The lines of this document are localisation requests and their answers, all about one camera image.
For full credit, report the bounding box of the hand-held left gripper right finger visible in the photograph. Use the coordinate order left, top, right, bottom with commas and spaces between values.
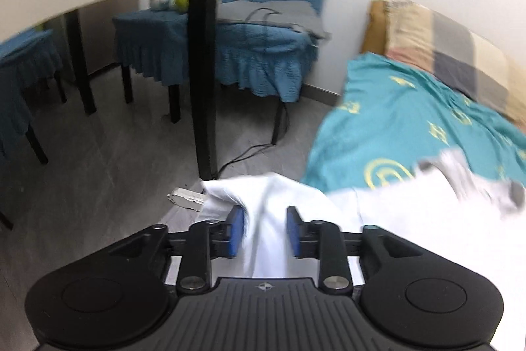
286, 206, 417, 294

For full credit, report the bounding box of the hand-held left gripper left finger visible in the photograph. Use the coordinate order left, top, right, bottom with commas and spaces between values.
108, 206, 247, 293

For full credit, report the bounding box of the white garment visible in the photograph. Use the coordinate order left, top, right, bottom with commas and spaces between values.
198, 149, 526, 351

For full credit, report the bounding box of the white power strip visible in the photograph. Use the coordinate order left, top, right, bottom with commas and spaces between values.
168, 188, 206, 211

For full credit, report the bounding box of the teal blanket with yellow print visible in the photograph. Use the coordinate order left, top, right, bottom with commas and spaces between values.
302, 52, 526, 195

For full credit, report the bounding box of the grey cloth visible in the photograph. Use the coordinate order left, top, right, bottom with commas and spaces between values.
218, 0, 331, 41

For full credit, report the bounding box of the plaid pillow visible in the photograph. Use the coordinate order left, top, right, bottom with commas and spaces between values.
361, 0, 526, 125

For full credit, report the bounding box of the black cable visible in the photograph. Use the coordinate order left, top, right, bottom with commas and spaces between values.
214, 7, 319, 178

